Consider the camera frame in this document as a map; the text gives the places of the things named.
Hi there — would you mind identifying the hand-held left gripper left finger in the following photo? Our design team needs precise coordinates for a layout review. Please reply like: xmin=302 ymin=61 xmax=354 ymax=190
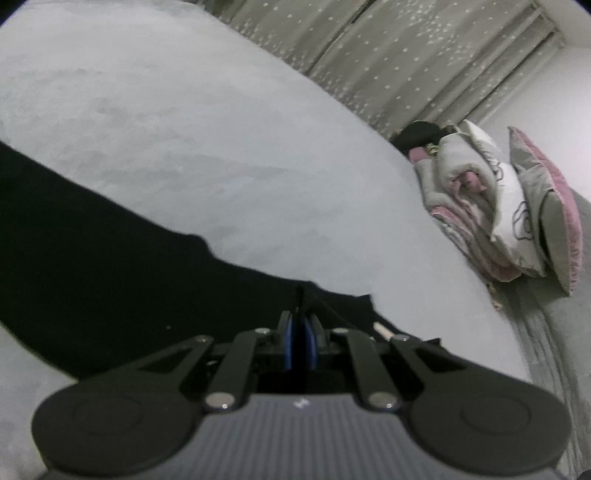
xmin=136 ymin=311 xmax=296 ymax=411

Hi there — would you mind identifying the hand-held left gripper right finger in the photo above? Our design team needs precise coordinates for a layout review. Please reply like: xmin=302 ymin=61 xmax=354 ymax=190
xmin=304 ymin=314 xmax=462 ymax=411

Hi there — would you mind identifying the cream and black raglan shirt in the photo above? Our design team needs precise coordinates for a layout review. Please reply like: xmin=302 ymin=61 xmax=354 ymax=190
xmin=0 ymin=141 xmax=444 ymax=384

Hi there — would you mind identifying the folded grey and pink quilt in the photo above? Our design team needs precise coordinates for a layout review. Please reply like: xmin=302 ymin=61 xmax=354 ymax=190
xmin=409 ymin=134 xmax=525 ymax=282

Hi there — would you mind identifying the dark cloth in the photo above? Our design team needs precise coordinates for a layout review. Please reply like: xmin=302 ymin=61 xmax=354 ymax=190
xmin=392 ymin=121 xmax=446 ymax=155

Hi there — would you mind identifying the white printed pillow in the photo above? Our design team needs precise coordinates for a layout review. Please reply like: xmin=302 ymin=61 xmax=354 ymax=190
xmin=462 ymin=119 xmax=548 ymax=278

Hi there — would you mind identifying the grey quilted headboard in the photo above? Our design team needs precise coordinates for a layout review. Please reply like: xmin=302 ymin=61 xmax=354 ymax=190
xmin=505 ymin=189 xmax=591 ymax=480

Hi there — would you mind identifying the pink and grey cushion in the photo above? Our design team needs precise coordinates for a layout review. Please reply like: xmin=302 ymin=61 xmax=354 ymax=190
xmin=507 ymin=126 xmax=583 ymax=297

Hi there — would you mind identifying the grey star-patterned curtain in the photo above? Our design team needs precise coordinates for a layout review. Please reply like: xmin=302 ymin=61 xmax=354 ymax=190
xmin=203 ymin=0 xmax=566 ymax=139

